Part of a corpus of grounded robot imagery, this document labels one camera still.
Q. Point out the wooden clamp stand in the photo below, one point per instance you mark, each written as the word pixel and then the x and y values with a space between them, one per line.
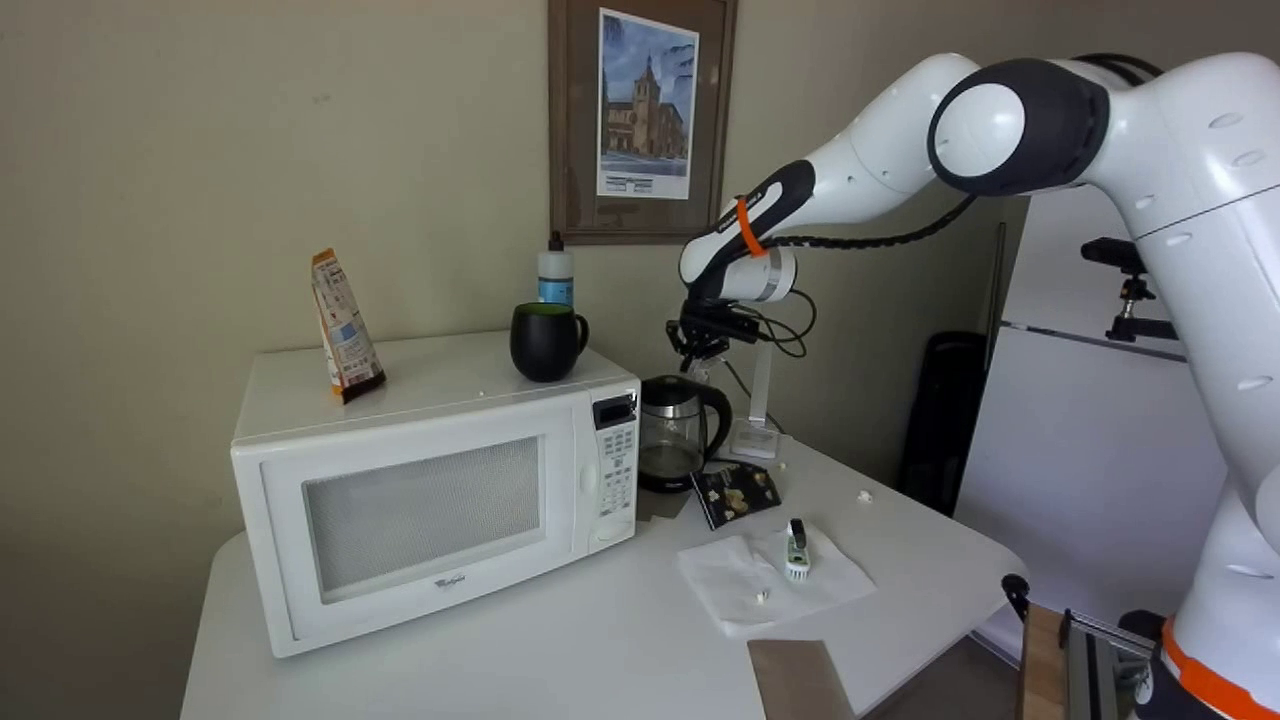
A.
pixel 1075 670

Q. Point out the white squeeze bottle blue label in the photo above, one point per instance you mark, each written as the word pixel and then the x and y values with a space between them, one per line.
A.
pixel 553 273

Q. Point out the black square packet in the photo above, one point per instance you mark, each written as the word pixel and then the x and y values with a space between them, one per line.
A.
pixel 733 490

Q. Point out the glass electric kettle black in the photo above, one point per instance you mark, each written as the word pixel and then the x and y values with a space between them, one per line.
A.
pixel 681 431

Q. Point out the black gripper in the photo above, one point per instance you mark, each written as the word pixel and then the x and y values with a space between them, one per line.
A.
pixel 705 329

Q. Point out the black mug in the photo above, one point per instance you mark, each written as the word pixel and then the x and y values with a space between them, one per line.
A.
pixel 546 343

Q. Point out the white microwave oven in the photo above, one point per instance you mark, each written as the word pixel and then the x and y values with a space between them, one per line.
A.
pixel 448 481

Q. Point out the white stand lamp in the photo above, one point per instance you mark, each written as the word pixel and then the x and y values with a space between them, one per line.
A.
pixel 758 438

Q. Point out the black camera on tripod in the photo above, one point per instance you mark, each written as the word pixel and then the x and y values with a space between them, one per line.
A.
pixel 1128 327

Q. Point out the framed building picture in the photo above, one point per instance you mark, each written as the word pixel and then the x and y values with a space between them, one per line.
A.
pixel 637 117

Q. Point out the small silver black object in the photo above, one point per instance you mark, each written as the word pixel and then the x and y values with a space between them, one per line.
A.
pixel 796 550

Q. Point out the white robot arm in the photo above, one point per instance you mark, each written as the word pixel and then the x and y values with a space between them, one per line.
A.
pixel 1190 157

